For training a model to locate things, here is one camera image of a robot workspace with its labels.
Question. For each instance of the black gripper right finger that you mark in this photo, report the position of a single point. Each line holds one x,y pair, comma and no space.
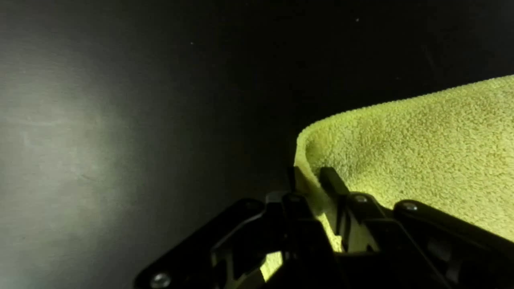
349,213

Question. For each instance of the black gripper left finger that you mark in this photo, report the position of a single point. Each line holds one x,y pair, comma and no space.
306,232

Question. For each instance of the yellow towel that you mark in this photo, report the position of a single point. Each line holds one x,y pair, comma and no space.
443,168

